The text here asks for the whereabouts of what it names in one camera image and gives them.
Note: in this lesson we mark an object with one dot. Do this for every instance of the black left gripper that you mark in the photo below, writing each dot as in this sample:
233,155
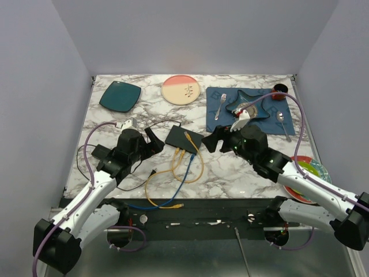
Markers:
153,148

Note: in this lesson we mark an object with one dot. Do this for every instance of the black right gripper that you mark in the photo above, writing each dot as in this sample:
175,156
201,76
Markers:
210,141

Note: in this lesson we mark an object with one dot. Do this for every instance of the black network switch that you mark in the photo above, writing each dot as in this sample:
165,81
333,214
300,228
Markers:
176,138

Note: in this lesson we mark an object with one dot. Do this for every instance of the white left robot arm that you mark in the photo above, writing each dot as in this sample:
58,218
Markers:
58,242

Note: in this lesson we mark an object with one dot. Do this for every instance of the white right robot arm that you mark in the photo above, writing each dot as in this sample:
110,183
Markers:
338,211

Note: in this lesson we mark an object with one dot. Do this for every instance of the silver fork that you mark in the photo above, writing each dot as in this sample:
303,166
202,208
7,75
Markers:
222,101

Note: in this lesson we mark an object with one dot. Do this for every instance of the blue star-shaped dish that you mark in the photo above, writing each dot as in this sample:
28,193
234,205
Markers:
243,99

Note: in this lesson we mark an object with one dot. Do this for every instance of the black power adapter brick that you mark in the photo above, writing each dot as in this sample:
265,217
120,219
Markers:
101,152

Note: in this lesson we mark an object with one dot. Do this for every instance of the teal square plate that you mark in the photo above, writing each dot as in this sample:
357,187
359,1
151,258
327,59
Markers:
120,97

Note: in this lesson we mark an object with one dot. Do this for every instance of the pink and cream round plate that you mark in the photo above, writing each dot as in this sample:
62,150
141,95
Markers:
180,89

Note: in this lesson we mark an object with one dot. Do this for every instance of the silver spoon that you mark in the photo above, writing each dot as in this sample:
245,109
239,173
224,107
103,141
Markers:
280,118

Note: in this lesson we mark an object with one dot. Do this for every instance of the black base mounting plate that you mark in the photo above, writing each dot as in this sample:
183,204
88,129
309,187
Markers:
199,219

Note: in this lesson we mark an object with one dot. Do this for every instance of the orange-brown mug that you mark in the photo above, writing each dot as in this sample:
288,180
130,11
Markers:
282,89

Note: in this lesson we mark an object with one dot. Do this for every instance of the red rimmed plate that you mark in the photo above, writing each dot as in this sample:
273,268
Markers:
294,193

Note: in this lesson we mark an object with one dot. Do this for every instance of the lime green plate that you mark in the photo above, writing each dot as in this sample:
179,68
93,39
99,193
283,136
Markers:
308,167

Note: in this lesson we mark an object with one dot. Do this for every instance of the light blue patterned plate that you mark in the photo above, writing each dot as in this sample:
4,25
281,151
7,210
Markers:
320,171

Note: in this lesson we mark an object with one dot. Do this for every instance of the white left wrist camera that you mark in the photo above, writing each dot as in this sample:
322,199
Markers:
130,123

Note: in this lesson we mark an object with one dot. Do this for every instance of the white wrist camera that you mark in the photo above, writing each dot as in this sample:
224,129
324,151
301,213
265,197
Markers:
130,123
242,118

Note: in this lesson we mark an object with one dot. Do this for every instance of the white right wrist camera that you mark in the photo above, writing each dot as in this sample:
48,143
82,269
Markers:
242,118

